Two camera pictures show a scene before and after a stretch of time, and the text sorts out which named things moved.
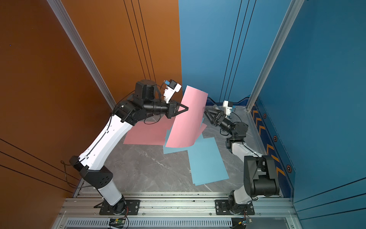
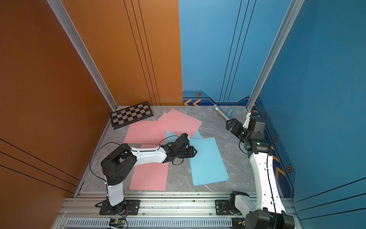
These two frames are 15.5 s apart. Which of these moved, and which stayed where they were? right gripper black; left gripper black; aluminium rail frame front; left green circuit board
Moved: right gripper black; left gripper black
Stayed: aluminium rail frame front; left green circuit board
